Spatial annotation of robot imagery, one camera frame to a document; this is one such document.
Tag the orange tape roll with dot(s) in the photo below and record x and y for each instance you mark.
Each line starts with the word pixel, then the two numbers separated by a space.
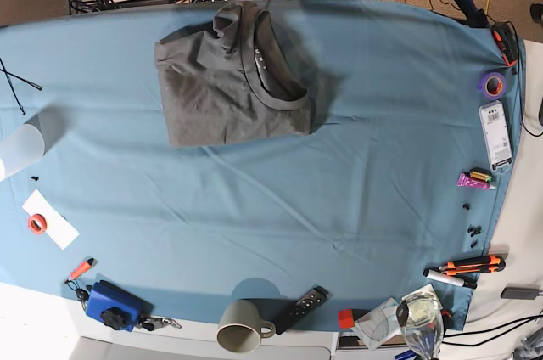
pixel 37 224

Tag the clear wine glass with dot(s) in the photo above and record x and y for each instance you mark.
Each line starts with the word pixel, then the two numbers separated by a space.
pixel 421 323

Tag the purple glue tube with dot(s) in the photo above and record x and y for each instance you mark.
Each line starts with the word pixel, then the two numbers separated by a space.
pixel 470 182

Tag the frosted plastic cup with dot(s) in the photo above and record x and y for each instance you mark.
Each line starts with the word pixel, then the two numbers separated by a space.
pixel 21 149

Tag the red cube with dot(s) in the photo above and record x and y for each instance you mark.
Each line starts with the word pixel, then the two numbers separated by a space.
pixel 346 319

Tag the blue block with black knob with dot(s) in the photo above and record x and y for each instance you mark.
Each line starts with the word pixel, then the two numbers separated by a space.
pixel 113 306

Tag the folded clear plastic bag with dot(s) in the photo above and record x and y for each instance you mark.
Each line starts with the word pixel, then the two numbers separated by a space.
pixel 379 325

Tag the orange marker pen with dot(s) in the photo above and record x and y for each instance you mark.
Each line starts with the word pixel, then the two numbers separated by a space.
pixel 83 267

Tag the black remote control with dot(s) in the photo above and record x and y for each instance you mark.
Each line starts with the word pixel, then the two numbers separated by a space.
pixel 305 305

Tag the blue black clamp tool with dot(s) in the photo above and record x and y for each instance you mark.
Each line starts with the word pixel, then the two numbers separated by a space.
pixel 475 17

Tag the grey T-shirt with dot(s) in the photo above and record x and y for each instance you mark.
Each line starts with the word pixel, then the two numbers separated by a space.
pixel 228 82

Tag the white black marker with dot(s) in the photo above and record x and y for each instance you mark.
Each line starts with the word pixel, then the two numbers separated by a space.
pixel 447 279

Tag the orange black tape measure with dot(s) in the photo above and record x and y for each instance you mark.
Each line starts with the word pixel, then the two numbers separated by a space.
pixel 506 41

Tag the white labelled package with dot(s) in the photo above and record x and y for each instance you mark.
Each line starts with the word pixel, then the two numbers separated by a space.
pixel 496 137

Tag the orange black utility knife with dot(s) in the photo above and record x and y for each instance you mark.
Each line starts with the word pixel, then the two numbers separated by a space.
pixel 480 264

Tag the black zip tie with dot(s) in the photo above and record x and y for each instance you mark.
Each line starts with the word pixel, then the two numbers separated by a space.
pixel 14 81

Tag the purple tape roll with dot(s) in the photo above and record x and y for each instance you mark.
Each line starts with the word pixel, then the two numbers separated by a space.
pixel 492 85

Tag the blue table cloth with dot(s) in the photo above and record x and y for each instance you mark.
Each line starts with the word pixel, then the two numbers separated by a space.
pixel 360 206

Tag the black power adapter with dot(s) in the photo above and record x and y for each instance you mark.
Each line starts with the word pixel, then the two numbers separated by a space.
pixel 520 293

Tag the beige ceramic mug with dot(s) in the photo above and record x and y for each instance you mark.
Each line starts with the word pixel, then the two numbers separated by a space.
pixel 241 329

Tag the yellow green battery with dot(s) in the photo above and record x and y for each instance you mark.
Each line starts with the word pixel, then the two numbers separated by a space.
pixel 481 176

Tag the metal keys carabiner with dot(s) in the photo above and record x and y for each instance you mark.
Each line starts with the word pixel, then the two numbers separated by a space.
pixel 153 323

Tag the white paper sheet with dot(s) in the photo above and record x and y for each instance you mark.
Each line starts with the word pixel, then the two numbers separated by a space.
pixel 60 231

